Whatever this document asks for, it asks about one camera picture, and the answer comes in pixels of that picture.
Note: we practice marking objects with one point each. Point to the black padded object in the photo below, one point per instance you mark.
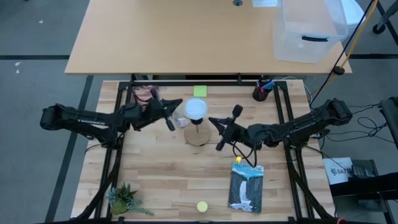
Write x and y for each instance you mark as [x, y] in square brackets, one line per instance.
[391, 118]

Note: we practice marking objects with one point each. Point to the black aluminium table frame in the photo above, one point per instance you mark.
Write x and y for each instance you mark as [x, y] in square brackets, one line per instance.
[186, 83]

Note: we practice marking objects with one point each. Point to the wooden base lamp black socket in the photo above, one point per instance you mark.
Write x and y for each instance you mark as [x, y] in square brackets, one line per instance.
[197, 137]

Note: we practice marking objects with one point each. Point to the chair base with caster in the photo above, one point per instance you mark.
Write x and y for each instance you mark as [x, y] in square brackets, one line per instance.
[379, 28]

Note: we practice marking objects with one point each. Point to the white paper sheet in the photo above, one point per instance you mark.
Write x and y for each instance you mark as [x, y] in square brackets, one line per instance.
[264, 3]

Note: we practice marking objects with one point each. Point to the green sticky note pad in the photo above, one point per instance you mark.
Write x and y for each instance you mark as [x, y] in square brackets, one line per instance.
[200, 91]

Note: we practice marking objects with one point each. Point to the white printed box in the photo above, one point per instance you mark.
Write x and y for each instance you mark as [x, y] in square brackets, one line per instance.
[337, 171]

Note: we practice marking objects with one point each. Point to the clear plastic storage bin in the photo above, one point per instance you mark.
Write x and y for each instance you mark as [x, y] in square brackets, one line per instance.
[308, 28]

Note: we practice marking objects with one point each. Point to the white plastic object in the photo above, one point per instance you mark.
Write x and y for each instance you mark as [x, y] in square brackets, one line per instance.
[356, 14]

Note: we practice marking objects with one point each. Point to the Yellowstone waterfall book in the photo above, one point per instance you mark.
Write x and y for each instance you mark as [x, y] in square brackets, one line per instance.
[245, 189]

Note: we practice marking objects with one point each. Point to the small artificial succulent plant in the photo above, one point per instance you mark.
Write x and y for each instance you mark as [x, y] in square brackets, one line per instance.
[122, 199]

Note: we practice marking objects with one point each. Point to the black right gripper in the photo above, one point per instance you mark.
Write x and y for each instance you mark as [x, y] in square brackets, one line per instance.
[237, 133]

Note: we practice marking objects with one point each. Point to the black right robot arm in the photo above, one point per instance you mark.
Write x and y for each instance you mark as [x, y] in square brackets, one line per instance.
[304, 124]

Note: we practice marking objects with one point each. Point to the blue pen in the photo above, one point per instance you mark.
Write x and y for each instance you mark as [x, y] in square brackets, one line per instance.
[269, 84]

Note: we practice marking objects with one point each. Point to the white lightbulb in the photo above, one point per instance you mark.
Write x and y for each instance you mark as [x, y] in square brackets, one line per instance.
[195, 109]

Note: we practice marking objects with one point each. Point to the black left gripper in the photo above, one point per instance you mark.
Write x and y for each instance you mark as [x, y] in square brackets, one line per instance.
[146, 113]

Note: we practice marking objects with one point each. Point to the small yellow round object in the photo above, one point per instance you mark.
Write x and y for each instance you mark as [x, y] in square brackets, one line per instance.
[202, 206]

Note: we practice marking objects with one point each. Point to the light wooden desk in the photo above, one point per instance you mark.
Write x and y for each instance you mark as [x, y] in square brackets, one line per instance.
[171, 37]

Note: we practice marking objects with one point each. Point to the black mesh pen holder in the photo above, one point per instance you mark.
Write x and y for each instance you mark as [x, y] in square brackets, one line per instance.
[260, 96]

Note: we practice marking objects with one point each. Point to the black equipment stand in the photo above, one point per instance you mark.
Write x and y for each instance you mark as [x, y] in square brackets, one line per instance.
[363, 186]

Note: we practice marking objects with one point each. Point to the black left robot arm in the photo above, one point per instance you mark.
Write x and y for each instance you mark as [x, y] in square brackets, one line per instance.
[87, 119]

